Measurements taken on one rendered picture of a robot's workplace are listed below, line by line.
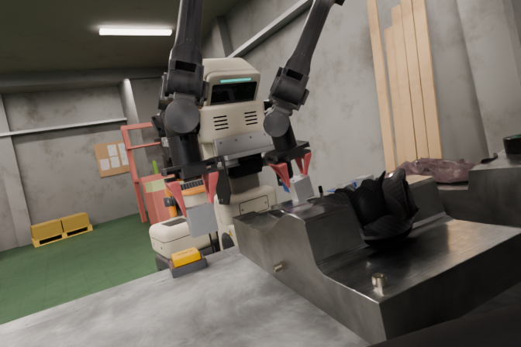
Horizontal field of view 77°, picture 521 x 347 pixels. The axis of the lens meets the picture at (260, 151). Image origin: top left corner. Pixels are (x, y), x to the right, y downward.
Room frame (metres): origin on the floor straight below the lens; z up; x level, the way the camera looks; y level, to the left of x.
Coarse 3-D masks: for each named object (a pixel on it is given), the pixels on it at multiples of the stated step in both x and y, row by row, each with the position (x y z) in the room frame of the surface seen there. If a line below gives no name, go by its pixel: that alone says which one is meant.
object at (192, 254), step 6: (180, 252) 0.78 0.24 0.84; (186, 252) 0.77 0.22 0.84; (192, 252) 0.76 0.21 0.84; (198, 252) 0.75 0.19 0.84; (174, 258) 0.74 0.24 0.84; (180, 258) 0.73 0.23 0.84; (186, 258) 0.74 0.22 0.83; (192, 258) 0.74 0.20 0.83; (198, 258) 0.75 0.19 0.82; (174, 264) 0.73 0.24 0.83; (180, 264) 0.73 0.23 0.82
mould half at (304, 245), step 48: (432, 192) 0.54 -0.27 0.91; (240, 240) 0.76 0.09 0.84; (288, 240) 0.51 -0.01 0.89; (336, 240) 0.46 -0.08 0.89; (384, 240) 0.50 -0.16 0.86; (432, 240) 0.46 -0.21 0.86; (480, 240) 0.43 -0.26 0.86; (336, 288) 0.40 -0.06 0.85; (384, 288) 0.36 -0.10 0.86; (432, 288) 0.36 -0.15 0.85; (480, 288) 0.39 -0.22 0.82; (384, 336) 0.34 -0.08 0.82
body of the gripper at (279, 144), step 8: (288, 128) 0.79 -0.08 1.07; (272, 136) 0.80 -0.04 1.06; (280, 136) 0.79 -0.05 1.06; (288, 136) 0.79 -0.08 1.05; (280, 144) 0.80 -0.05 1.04; (288, 144) 0.79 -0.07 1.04; (296, 144) 0.81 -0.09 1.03; (304, 144) 0.81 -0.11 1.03; (272, 152) 0.82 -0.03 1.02; (280, 152) 0.80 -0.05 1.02; (288, 152) 0.79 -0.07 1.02
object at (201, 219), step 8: (192, 208) 0.60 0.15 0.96; (200, 208) 0.61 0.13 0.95; (208, 208) 0.61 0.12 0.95; (192, 216) 0.60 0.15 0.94; (200, 216) 0.61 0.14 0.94; (208, 216) 0.61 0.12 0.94; (192, 224) 0.60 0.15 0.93; (200, 224) 0.61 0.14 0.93; (208, 224) 0.61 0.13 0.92; (216, 224) 0.62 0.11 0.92; (192, 232) 0.60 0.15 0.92; (200, 232) 0.60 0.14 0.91; (208, 232) 0.61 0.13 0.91
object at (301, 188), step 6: (300, 174) 0.85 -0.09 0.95; (282, 180) 0.92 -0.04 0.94; (294, 180) 0.82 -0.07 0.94; (300, 180) 0.81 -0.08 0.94; (306, 180) 0.82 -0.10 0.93; (294, 186) 0.81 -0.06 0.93; (300, 186) 0.82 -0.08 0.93; (306, 186) 0.82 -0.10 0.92; (288, 192) 0.86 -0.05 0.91; (294, 192) 0.82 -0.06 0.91; (300, 192) 0.82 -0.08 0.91; (306, 192) 0.82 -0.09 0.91; (312, 192) 0.83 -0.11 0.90; (294, 198) 0.83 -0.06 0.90; (300, 198) 0.82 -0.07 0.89
